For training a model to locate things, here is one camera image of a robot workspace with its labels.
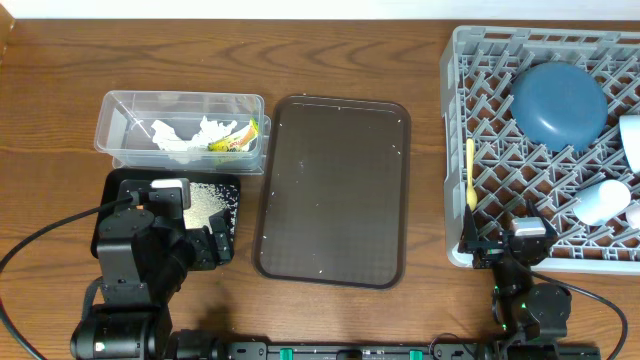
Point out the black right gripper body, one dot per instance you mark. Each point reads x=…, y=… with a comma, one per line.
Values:
x=490, y=253

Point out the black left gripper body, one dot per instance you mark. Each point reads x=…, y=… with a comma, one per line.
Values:
x=205, y=256

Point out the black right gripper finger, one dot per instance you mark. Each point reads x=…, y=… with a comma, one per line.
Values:
x=469, y=235
x=542, y=225

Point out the cream plastic spoon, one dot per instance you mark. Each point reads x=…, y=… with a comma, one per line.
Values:
x=471, y=195

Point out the light blue cup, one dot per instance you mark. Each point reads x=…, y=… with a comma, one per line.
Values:
x=599, y=203

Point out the white tissue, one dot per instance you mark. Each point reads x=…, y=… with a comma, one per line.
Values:
x=182, y=151
x=212, y=131

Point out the yellow snack wrapper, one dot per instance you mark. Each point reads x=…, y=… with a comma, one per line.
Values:
x=238, y=141

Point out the dark blue plate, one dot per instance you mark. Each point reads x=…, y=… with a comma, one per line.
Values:
x=559, y=105

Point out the light blue bowl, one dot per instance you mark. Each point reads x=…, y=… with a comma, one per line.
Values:
x=629, y=126

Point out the pink white cup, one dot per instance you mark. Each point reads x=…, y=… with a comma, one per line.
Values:
x=632, y=215

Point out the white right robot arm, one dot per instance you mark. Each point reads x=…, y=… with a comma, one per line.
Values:
x=533, y=309

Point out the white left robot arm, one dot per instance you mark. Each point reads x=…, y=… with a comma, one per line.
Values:
x=145, y=254

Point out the spilled white rice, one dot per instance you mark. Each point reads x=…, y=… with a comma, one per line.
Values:
x=209, y=199

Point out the black plastic bin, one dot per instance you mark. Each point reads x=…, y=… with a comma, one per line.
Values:
x=220, y=180

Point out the dark brown serving tray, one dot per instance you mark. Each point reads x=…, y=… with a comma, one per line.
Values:
x=333, y=209

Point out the clear plastic bin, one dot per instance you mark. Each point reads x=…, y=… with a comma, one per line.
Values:
x=124, y=128

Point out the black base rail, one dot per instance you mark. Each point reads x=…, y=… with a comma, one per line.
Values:
x=350, y=351

